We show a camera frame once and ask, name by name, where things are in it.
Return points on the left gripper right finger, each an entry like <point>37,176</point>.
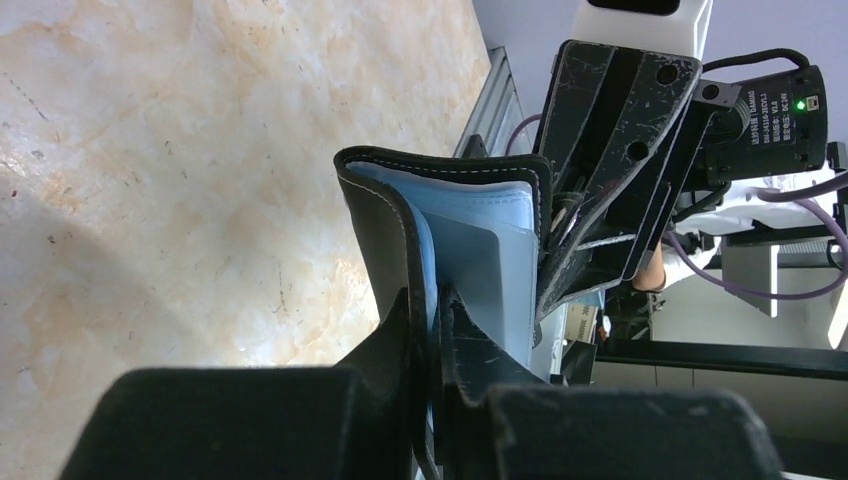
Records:
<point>493,419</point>

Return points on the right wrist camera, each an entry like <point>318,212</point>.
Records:
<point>670,27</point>

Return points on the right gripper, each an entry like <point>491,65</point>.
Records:
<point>616,146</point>

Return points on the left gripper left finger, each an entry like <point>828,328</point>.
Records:
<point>348,421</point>

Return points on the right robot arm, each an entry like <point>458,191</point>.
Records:
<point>627,131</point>

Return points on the person in background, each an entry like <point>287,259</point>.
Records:
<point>666,268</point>

